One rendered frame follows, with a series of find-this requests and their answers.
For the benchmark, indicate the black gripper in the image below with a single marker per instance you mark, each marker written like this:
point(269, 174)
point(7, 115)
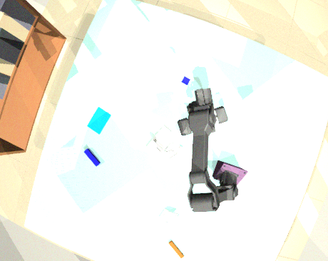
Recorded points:
point(184, 125)

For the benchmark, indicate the blue flat square plate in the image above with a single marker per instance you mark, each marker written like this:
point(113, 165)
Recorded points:
point(185, 80)

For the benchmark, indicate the orange flat bar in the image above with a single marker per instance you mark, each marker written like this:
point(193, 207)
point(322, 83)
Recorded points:
point(172, 244)

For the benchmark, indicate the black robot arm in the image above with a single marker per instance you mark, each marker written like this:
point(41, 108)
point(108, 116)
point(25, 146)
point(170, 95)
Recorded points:
point(202, 120)

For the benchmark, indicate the small blue block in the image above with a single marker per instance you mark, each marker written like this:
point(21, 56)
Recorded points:
point(95, 161)

